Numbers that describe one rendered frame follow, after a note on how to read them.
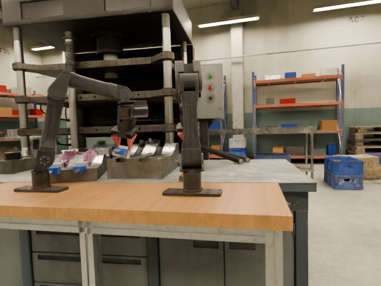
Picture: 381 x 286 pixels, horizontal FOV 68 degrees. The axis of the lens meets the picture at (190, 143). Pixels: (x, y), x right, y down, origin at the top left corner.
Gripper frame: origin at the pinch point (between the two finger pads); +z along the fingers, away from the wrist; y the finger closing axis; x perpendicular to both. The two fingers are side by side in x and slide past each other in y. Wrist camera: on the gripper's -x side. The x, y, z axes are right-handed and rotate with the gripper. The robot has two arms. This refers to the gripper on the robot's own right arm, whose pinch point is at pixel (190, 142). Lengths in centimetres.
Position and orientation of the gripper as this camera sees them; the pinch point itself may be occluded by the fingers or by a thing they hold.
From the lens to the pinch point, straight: 135.3
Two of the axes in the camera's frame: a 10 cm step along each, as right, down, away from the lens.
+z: 1.1, 8.5, 5.1
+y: -9.9, 0.3, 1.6
